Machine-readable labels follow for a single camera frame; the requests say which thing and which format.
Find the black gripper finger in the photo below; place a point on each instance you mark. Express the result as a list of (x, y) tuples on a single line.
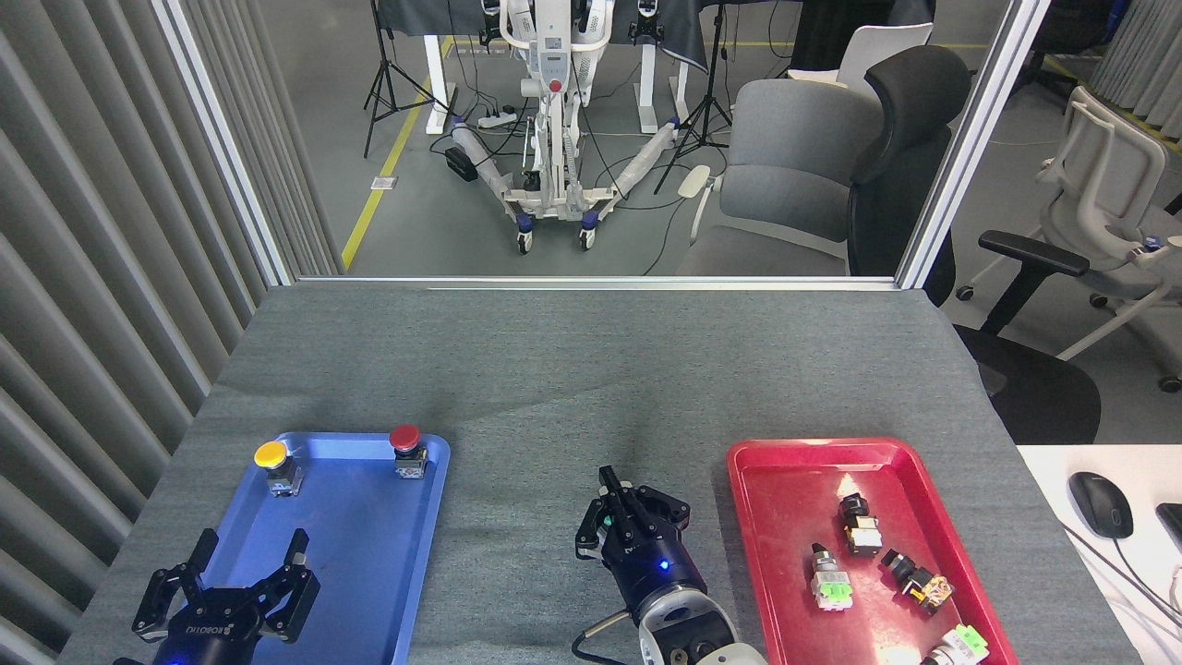
[(291, 596), (660, 517), (591, 540), (166, 600)]

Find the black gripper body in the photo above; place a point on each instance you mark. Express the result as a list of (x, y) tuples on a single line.
[(656, 568), (208, 637)]

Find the yellow push button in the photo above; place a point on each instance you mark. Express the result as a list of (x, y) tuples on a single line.
[(271, 455)]

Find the red push button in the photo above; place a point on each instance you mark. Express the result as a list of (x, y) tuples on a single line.
[(404, 438)]

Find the blue plastic tray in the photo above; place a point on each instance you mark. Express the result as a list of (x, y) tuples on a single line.
[(369, 554)]

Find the red plastic tray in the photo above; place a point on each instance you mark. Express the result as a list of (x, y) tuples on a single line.
[(803, 489)]

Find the grey pleated curtain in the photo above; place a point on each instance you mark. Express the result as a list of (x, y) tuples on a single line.
[(1140, 55), (83, 277)]

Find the grey office chair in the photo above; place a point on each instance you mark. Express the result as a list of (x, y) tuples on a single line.
[(785, 175)]

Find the white desk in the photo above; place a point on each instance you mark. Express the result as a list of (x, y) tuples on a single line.
[(1053, 480)]

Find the black power adapter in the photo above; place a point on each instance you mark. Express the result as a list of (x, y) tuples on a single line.
[(461, 164)]

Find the black tripod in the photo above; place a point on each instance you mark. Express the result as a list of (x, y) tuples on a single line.
[(706, 102), (381, 83)]

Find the white table leg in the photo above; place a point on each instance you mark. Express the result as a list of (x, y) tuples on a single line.
[(437, 88), (650, 88)]

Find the white power strip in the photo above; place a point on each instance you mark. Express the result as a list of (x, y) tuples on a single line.
[(497, 119)]

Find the black computer mouse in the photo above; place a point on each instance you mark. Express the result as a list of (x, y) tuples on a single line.
[(1099, 503)]

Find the white wheeled stand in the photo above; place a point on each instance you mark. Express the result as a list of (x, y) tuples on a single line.
[(552, 83)]

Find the black office chair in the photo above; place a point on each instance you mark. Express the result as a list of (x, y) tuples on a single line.
[(910, 102)]

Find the black keyboard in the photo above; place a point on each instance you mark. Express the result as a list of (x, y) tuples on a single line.
[(1171, 525)]

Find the white plastic chair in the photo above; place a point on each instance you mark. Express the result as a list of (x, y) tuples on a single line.
[(877, 51)]

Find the white mesh office chair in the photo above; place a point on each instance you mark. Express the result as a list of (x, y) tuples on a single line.
[(1108, 185)]

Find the silver switch green base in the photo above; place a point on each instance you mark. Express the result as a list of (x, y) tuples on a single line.
[(960, 644), (831, 582)]

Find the black knob switch white base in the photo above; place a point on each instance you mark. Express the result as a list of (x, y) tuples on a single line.
[(861, 528)]

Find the silver frame rail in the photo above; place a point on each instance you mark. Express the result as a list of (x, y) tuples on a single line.
[(591, 283)]

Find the black switch amber base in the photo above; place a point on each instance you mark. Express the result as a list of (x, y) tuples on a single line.
[(919, 584)]

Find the silver frame post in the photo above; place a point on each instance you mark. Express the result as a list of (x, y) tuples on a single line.
[(970, 148), (226, 148)]

